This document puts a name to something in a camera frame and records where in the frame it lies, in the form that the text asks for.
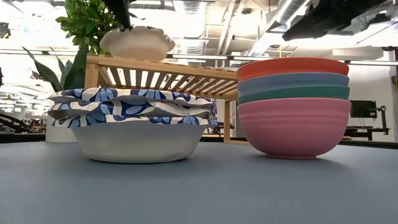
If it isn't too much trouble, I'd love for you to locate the pink plastic bowl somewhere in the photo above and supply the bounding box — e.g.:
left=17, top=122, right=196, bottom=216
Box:
left=236, top=97, right=352, bottom=161

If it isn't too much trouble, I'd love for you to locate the black background desk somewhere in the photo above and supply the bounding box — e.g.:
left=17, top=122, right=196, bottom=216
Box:
left=343, top=125, right=391, bottom=141

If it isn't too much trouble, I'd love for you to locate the green leafy ficus plant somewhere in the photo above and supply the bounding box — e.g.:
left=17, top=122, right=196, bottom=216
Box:
left=55, top=0, right=137, bottom=55

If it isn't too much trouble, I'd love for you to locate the wooden slatted shelf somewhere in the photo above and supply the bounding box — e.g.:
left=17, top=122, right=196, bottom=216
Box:
left=84, top=54, right=252, bottom=147

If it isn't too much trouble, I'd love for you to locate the blue plastic bowl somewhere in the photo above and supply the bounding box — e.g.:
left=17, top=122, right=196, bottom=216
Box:
left=236, top=72, right=350, bottom=97

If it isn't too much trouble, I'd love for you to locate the orange plastic bowl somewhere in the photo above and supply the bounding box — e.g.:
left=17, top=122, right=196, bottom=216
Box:
left=236, top=57, right=350, bottom=82

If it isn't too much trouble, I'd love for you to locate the black computer monitor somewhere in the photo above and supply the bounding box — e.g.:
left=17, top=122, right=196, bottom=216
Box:
left=349, top=100, right=377, bottom=119

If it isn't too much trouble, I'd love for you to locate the green plastic bowl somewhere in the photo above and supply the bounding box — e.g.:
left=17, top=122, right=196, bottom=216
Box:
left=237, top=85, right=351, bottom=106

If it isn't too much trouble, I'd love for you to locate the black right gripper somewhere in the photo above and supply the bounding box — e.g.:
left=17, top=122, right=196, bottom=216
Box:
left=281, top=6, right=340, bottom=42

